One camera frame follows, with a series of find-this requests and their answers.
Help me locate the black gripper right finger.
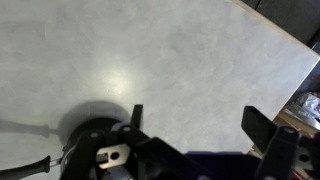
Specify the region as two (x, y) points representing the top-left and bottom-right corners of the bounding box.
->
(241, 105), (320, 180)

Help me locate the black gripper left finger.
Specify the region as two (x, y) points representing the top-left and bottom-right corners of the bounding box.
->
(59, 104), (208, 180)

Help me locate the crumpled plastic bag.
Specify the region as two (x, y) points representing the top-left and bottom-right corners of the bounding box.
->
(295, 91), (320, 119)

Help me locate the dark cabinet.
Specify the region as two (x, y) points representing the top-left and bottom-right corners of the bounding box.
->
(241, 0), (320, 56)

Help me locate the dark pot with long handle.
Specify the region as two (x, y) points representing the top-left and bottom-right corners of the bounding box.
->
(0, 117), (132, 180)

